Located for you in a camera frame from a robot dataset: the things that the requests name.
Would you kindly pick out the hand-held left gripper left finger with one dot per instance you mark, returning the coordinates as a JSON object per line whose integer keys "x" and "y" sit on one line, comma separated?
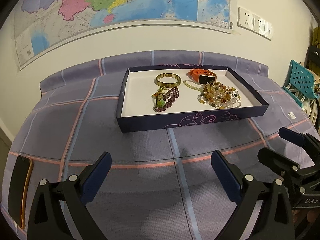
{"x": 97, "y": 177}

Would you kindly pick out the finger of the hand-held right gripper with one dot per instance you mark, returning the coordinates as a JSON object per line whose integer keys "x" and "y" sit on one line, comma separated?
{"x": 291, "y": 135}
{"x": 277, "y": 161}

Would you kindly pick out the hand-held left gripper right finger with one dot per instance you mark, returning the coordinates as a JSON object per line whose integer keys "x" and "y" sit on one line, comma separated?
{"x": 227, "y": 177}

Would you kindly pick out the dark purple box tray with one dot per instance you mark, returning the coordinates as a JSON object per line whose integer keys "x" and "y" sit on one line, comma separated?
{"x": 140, "y": 100}

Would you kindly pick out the orange smartwatch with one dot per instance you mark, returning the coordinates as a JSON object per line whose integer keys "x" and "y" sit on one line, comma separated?
{"x": 203, "y": 78}

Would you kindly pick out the tortoiseshell bangle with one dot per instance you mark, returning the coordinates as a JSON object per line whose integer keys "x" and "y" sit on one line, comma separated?
{"x": 167, "y": 84}

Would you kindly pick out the white fabric tag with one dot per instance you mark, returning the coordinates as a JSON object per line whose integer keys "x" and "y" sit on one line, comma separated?
{"x": 291, "y": 115}

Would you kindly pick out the white bags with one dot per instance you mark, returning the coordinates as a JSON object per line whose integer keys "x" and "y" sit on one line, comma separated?
{"x": 311, "y": 107}

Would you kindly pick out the purple plaid blanket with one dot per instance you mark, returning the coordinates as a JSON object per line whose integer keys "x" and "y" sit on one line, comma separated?
{"x": 125, "y": 150}

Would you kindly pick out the teal plastic basket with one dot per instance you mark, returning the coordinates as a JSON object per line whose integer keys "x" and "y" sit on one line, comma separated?
{"x": 302, "y": 78}

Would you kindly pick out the black smartphone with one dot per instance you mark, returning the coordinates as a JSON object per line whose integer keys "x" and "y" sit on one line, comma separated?
{"x": 18, "y": 192}

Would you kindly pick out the black shelf rack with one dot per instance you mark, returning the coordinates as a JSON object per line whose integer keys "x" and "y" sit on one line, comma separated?
{"x": 312, "y": 53}

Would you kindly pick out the olive cloth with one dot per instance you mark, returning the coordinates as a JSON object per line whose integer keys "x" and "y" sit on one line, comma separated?
{"x": 315, "y": 37}

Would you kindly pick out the white wall switch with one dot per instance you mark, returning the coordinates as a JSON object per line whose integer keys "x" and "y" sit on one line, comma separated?
{"x": 267, "y": 31}

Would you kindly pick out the white wall socket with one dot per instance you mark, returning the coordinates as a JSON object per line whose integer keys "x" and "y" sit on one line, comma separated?
{"x": 245, "y": 18}
{"x": 258, "y": 24}

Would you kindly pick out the colourful wall map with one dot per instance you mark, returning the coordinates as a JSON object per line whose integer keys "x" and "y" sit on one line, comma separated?
{"x": 100, "y": 0}

